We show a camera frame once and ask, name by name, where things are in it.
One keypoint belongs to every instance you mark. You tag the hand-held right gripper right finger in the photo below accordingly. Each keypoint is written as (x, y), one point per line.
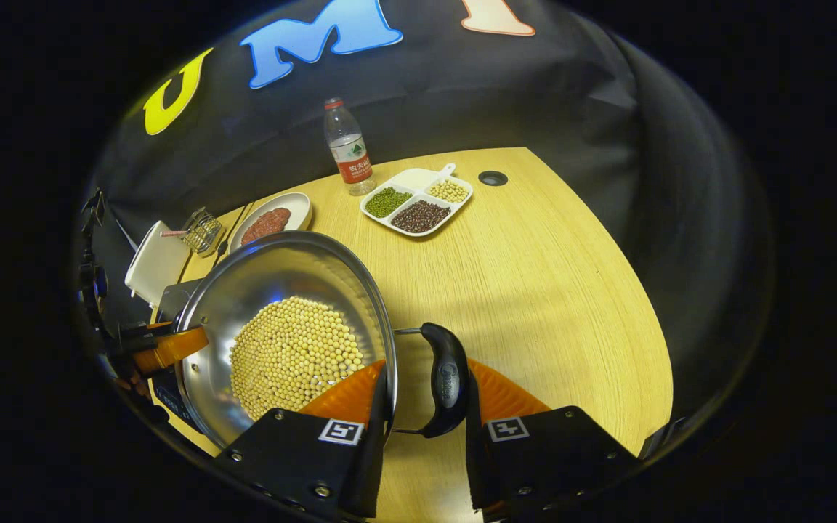
(476, 465)

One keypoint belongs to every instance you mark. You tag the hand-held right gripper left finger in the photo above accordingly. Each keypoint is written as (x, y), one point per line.
(373, 465)

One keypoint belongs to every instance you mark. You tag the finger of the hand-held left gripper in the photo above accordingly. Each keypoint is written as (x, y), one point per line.
(171, 349)

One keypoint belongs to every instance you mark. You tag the white toaster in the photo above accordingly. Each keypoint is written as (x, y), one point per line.
(157, 265)

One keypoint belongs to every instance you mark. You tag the pink straw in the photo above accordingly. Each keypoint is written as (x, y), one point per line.
(171, 234)

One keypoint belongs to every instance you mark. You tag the pile of soybeans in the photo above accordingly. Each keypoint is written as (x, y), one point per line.
(295, 356)

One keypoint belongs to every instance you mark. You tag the brown meat piece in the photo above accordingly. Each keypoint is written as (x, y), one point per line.
(278, 218)
(255, 231)

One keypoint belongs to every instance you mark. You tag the round white plate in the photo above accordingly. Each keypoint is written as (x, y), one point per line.
(298, 207)

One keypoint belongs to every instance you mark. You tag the white divided dish of beans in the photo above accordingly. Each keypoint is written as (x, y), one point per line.
(418, 207)

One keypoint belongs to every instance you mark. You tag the clear plastic water bottle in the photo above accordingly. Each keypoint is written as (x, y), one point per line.
(349, 152)

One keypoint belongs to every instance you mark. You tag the black table grommet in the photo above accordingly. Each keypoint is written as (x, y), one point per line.
(492, 178)

